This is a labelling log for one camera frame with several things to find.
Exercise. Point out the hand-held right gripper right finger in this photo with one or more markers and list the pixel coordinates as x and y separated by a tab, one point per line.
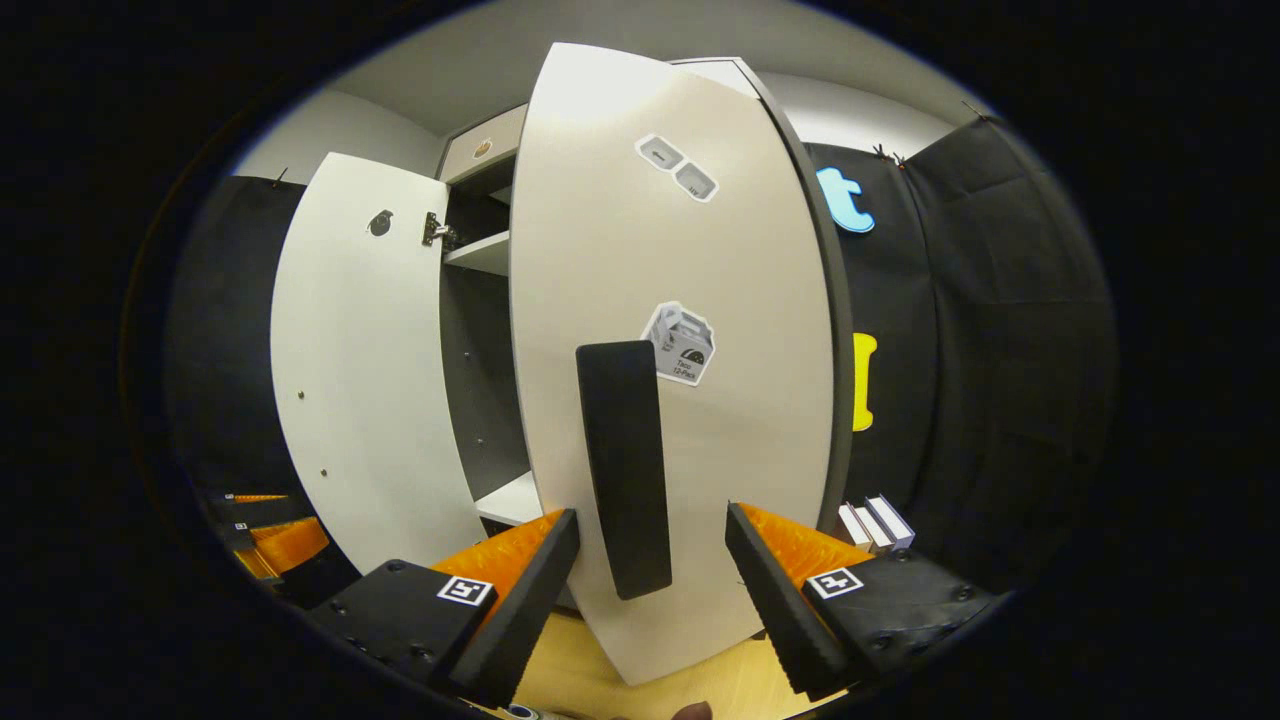
780	600

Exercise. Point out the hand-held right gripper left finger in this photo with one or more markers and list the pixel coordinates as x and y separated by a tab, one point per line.
515	620

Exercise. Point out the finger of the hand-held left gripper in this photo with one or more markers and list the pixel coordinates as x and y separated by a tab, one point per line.
285	545
260	498

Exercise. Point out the white cabinet door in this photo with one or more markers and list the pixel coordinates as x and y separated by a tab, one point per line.
700	250
360	380

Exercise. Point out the white and grey cabinet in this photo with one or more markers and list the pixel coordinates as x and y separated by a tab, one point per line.
485	360

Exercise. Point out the beige cabinet drawer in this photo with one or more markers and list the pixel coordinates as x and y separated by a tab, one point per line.
485	150

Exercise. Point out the black backdrop cloth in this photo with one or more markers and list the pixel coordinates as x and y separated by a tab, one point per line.
220	350
1000	350

